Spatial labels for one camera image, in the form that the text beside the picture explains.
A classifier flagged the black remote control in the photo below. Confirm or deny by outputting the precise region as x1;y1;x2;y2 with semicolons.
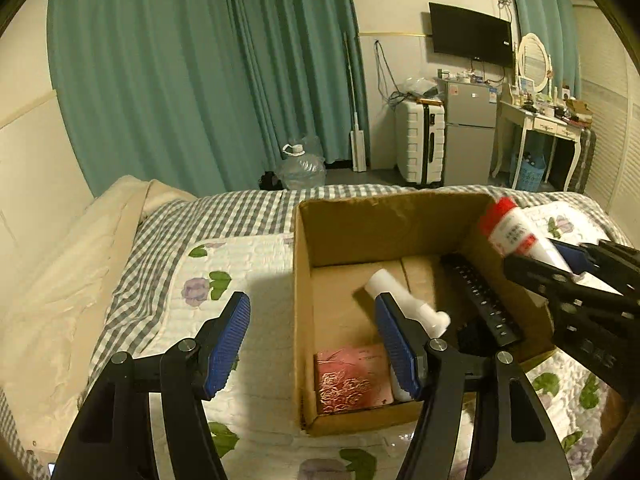
440;252;523;356

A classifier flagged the white bottle red label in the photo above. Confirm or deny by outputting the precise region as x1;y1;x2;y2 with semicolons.
478;197;617;294

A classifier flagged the white handheld device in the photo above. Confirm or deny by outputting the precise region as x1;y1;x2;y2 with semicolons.
364;269;450;402

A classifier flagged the blue laundry basket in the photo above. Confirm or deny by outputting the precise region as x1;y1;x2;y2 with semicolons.
510;152;547;192

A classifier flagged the white floral quilt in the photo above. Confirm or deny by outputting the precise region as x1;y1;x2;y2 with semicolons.
86;201;616;480

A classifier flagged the white dressing table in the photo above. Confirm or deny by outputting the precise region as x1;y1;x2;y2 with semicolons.
490;102;584;192

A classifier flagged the white louvred wardrobe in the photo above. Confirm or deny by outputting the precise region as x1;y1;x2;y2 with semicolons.
574;4;639;244

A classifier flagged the silver mini fridge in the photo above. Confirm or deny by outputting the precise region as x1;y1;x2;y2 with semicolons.
439;80;498;185

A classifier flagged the brown cardboard box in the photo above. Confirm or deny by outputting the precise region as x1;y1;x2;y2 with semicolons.
294;191;554;437

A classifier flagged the white suitcase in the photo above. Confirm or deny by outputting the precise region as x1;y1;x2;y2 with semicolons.
395;100;446;186

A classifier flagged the white oval vanity mirror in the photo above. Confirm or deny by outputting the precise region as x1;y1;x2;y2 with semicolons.
515;32;552;94

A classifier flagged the grey checked bed sheet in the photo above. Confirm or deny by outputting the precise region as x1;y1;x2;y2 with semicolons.
80;184;626;479

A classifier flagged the white flat mop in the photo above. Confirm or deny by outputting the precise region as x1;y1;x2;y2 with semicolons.
343;34;367;174

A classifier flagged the green curtain right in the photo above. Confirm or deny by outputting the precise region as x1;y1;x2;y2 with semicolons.
514;0;582;96

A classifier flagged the green curtain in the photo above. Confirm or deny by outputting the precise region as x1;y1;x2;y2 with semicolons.
514;0;582;96
47;0;367;196

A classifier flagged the clear water jug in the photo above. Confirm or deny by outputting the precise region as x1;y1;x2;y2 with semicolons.
276;134;326;191

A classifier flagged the green curtain left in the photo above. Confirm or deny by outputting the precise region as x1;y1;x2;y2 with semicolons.
47;0;367;196

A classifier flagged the black wall television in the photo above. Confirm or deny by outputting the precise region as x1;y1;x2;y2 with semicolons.
430;2;514;68

